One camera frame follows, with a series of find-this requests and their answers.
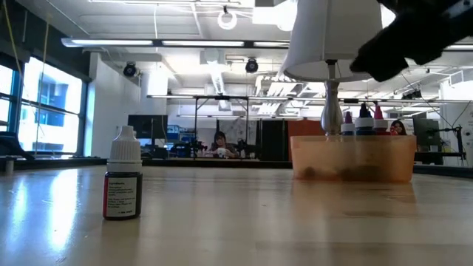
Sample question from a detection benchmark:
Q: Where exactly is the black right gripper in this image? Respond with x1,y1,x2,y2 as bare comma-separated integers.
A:
349,0,450,83

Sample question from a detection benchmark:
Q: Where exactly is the large pink food coloring bottle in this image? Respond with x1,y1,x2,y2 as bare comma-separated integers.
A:
372,104,392,137

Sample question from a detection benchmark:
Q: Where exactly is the large blue food coloring bottle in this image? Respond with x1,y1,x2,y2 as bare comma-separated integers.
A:
354,103,375,137

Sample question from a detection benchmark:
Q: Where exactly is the orange translucent plastic bin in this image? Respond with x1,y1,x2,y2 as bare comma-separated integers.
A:
290,134,418,184

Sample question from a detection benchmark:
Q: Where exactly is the small bottle red-edged label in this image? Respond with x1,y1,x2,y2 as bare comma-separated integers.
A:
102,125,143,222

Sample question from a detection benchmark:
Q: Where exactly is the silver lamp white shade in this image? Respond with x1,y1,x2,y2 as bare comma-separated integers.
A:
282,0,384,136

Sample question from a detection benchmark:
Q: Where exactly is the person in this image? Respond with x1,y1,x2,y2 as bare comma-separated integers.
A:
209,131,239,159
389,119,407,136

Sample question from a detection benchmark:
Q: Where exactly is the black computer monitor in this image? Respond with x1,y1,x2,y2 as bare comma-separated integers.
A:
127,115,169,140
412,117,440,146

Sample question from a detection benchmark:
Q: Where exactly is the orange partition panel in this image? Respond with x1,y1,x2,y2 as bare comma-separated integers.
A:
287,118,323,136

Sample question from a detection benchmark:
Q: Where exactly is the long ceiling light bar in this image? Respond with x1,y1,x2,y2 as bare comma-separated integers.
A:
61,37,290,49

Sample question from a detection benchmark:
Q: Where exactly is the large glass window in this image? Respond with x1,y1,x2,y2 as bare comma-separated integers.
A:
0,57,84,156

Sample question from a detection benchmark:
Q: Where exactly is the white ring light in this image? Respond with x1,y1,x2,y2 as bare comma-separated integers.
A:
217,10,238,31

